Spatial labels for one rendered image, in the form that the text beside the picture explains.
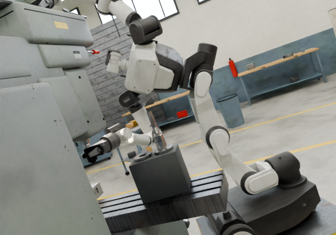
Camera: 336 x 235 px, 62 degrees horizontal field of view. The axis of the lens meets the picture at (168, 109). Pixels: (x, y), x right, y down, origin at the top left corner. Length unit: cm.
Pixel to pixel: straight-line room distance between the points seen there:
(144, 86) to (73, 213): 88
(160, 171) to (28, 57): 68
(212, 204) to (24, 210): 70
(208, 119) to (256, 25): 715
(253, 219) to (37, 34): 137
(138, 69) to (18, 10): 64
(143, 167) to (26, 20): 74
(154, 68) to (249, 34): 724
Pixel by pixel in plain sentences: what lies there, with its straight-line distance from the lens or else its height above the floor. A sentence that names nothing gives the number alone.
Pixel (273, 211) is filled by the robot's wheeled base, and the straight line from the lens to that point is 171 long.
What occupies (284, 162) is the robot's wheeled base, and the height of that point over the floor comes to 72.
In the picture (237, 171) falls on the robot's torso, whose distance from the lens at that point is 176.
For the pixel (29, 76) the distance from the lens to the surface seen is 110.
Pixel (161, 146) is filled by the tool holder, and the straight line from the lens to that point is 124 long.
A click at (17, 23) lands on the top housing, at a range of 119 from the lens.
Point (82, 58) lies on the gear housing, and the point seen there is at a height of 166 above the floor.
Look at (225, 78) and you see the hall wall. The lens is 867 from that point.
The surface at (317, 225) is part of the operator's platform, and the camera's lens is 186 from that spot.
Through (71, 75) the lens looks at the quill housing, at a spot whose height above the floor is 159.
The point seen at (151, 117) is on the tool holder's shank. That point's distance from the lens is 123.
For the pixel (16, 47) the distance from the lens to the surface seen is 111.
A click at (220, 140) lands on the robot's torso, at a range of 163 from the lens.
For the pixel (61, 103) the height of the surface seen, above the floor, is 149.
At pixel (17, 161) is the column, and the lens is 79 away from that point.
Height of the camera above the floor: 143
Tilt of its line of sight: 6 degrees down
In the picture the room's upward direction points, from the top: 20 degrees counter-clockwise
